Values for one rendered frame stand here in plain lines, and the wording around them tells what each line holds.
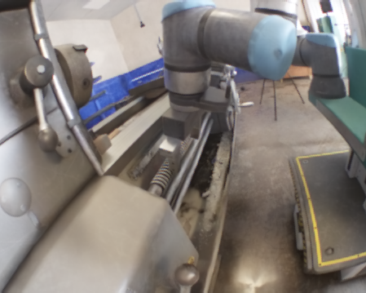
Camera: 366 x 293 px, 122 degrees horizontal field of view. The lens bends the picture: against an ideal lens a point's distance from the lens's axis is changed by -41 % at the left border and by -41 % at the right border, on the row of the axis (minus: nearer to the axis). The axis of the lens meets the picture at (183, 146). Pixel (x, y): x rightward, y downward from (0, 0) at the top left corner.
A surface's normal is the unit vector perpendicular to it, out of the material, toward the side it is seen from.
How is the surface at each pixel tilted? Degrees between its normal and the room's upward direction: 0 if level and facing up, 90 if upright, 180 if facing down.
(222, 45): 100
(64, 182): 90
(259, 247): 0
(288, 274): 0
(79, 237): 32
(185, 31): 82
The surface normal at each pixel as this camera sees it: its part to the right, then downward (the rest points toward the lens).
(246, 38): -0.63, 0.35
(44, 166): 0.90, -0.12
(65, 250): 0.22, -0.77
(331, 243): -0.31, -0.84
